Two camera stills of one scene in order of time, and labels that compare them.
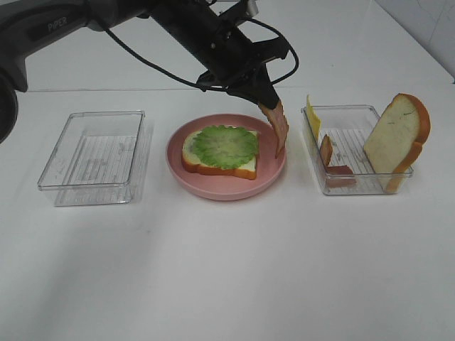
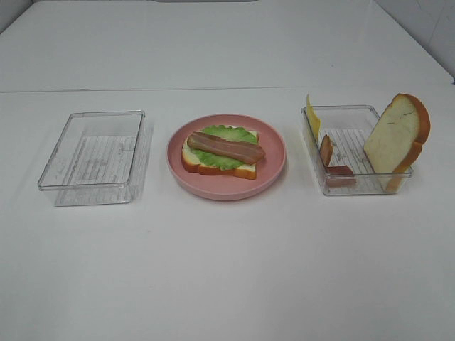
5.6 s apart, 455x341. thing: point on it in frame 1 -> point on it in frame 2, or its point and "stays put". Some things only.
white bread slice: (396, 137) stays put
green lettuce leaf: (224, 146) stays put
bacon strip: (338, 176) stays put
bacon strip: (277, 118) -> (247, 153)
